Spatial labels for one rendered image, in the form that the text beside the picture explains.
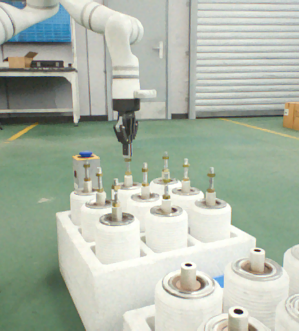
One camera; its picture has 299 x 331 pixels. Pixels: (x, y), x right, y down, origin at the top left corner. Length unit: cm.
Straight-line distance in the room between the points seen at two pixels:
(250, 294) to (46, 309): 56
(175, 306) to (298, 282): 23
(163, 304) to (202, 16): 568
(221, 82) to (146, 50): 126
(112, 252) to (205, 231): 23
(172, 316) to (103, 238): 29
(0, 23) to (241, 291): 81
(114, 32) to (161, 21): 501
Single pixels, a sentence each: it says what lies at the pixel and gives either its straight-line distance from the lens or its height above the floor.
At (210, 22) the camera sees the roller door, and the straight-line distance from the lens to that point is 608.
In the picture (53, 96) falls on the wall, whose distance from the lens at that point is 586.
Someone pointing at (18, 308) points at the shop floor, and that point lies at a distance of 102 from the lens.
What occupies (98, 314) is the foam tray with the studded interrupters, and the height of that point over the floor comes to 9.
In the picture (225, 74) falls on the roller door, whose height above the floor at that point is 67.
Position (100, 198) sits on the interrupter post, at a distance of 88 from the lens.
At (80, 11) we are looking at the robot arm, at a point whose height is 72.
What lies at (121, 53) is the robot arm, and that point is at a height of 61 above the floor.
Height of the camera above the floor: 53
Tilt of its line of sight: 13 degrees down
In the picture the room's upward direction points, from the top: 1 degrees counter-clockwise
